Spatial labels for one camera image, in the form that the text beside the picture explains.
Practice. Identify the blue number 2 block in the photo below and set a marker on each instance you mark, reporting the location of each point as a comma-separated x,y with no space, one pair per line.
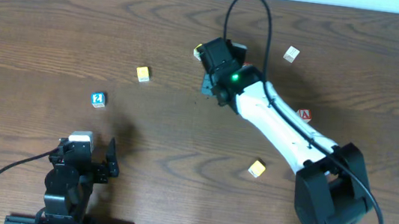
98,100

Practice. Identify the white wooden block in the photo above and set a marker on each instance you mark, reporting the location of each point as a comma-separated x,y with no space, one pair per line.
291,54

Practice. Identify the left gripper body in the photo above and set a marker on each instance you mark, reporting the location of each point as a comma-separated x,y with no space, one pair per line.
96,170

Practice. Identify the yellow block left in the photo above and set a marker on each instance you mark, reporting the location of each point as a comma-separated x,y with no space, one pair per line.
143,74

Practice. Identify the yellow block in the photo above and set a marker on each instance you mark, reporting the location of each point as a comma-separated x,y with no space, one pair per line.
257,168
143,74
196,53

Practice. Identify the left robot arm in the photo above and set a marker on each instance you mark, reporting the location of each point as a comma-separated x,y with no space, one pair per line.
70,183

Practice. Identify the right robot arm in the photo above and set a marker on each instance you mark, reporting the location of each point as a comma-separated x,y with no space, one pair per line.
331,182

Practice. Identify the red letter A block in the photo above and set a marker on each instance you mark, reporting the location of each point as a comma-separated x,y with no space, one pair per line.
305,115

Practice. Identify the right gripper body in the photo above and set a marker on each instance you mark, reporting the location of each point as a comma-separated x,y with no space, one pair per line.
208,86

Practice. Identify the yellow block far centre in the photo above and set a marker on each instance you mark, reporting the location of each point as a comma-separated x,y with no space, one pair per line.
196,53

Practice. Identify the yellow block near right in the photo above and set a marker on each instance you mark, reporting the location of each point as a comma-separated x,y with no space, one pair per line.
257,168

